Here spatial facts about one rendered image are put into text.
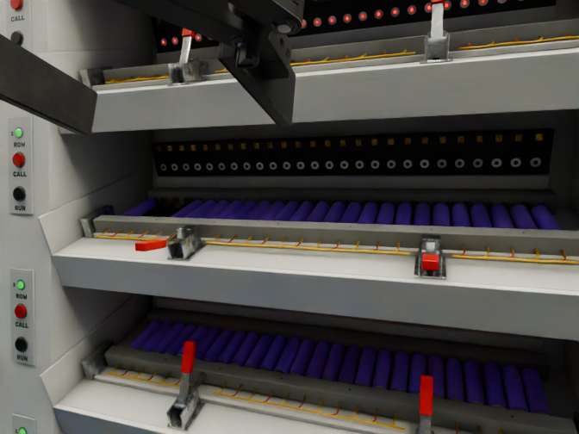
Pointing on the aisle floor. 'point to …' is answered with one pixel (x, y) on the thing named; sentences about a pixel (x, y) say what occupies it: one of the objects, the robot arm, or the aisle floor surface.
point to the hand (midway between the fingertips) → (169, 100)
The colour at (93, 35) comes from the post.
